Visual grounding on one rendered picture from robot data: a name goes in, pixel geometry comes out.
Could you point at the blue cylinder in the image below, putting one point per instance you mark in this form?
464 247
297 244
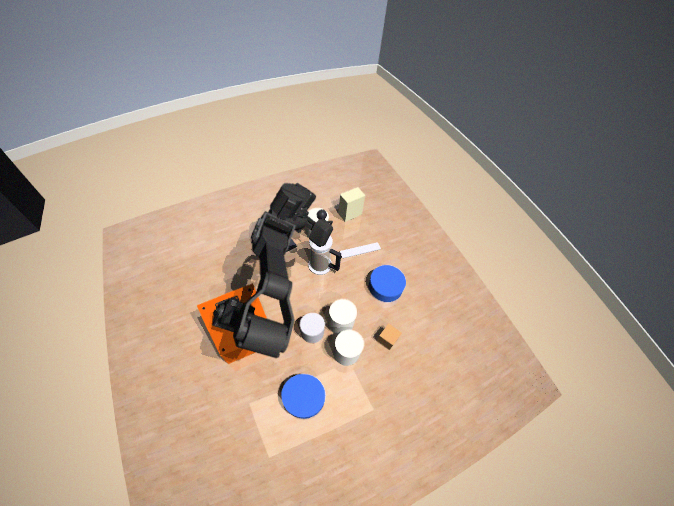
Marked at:
303 396
387 283

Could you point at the white flat bar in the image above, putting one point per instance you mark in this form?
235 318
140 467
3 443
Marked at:
360 250

